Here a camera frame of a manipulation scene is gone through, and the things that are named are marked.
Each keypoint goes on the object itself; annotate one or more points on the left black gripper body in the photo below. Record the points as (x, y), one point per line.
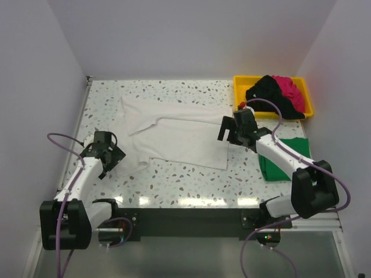
(116, 156)

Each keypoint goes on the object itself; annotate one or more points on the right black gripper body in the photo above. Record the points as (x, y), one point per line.
(239, 131)

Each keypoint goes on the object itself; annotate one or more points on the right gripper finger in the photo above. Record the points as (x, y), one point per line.
(234, 138)
(227, 124)

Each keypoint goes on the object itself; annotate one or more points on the white t shirt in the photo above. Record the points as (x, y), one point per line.
(182, 133)

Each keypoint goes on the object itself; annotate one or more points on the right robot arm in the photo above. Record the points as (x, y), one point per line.
(313, 188)

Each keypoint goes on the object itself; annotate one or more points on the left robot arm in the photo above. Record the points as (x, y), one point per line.
(67, 221)

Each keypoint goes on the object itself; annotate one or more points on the yellow plastic bin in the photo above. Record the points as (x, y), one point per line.
(241, 83)

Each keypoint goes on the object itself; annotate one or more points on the folded green t shirt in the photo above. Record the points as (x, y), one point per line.
(273, 172)

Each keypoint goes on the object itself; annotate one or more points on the black t shirt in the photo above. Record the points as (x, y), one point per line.
(268, 89)

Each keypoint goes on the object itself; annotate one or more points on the pink t shirt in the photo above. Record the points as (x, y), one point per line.
(291, 91)

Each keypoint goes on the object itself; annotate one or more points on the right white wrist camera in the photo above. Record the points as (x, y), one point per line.
(247, 108)

